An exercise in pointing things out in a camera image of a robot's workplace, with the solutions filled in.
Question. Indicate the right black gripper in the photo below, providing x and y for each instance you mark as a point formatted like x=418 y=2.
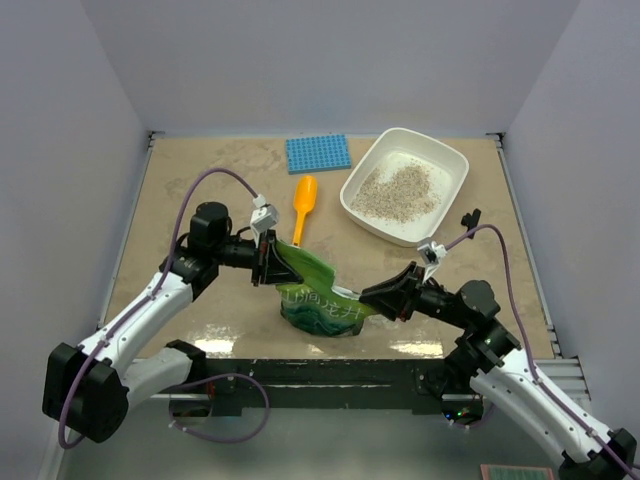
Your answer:
x=388 y=297

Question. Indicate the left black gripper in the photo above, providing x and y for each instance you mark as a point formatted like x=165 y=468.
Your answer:
x=268 y=265

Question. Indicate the green litter bag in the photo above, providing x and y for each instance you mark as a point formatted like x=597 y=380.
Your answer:
x=318 y=306

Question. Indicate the orange plastic scoop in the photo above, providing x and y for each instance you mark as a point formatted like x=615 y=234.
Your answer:
x=303 y=203

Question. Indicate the white litter box tray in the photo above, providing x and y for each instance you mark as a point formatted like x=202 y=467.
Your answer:
x=404 y=185

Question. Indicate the black bag clip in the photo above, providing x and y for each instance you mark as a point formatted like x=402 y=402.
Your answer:
x=471 y=220

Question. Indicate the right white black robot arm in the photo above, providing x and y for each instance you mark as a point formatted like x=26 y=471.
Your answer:
x=494 y=364

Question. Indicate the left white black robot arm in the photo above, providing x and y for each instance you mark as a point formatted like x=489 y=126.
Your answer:
x=90 y=387

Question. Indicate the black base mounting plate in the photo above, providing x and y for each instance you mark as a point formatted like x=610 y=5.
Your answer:
x=423 y=387

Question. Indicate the blue studded plate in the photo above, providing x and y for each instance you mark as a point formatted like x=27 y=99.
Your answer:
x=317 y=154

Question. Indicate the pink green board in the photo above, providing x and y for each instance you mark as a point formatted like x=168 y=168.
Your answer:
x=505 y=472

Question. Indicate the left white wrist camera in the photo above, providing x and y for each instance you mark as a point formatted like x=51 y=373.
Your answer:
x=264 y=217

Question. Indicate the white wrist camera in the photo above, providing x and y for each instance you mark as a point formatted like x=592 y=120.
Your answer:
x=432 y=254
x=264 y=217

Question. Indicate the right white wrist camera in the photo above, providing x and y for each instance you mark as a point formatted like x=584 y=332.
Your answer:
x=432 y=254

